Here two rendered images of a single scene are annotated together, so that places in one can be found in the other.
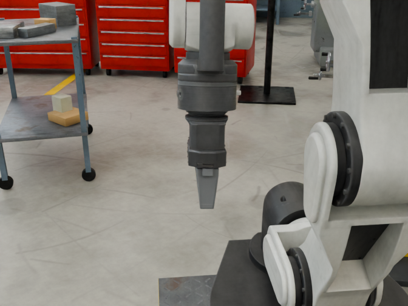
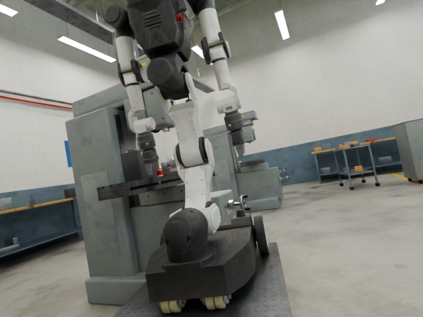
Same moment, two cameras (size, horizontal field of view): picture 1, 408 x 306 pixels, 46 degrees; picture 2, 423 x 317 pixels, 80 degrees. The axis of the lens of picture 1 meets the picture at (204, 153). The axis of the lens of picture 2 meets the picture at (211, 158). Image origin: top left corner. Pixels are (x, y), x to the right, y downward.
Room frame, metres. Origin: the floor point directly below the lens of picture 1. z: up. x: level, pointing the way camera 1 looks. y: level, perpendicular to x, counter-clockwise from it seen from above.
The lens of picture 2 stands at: (1.93, 0.20, 0.89)
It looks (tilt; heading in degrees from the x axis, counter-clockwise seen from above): 3 degrees up; 196
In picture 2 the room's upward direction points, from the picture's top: 11 degrees counter-clockwise
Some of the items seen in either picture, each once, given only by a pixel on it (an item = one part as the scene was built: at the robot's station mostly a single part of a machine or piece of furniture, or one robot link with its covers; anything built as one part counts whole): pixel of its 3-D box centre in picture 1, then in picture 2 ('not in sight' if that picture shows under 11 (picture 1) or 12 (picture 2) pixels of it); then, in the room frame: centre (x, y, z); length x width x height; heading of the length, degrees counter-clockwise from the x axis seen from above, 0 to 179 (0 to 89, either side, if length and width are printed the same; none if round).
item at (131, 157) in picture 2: not in sight; (139, 165); (0.45, -0.73, 1.02); 0.22 x 0.12 x 0.20; 4
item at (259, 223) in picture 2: not in sight; (260, 234); (0.53, -0.01, 0.50); 0.20 x 0.05 x 0.20; 6
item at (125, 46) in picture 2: not in sight; (129, 62); (0.79, -0.47, 1.52); 0.13 x 0.12 x 0.22; 95
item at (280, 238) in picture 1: (319, 267); (196, 219); (0.83, -0.24, 0.68); 0.21 x 0.20 x 0.13; 6
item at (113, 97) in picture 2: not in sight; (112, 102); (-0.01, -1.18, 1.66); 0.80 x 0.23 x 0.20; 83
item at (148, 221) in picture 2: not in sight; (187, 235); (0.06, -0.66, 0.42); 0.81 x 0.32 x 0.60; 83
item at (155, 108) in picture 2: not in sight; (161, 109); (0.05, -0.69, 1.47); 0.21 x 0.19 x 0.32; 173
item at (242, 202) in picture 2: not in sight; (238, 203); (0.12, -0.19, 0.62); 0.16 x 0.12 x 0.12; 83
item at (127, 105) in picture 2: not in sight; (143, 114); (0.03, -0.88, 1.47); 0.24 x 0.19 x 0.26; 173
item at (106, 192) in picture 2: not in sight; (171, 180); (0.10, -0.69, 0.88); 1.24 x 0.23 x 0.08; 173
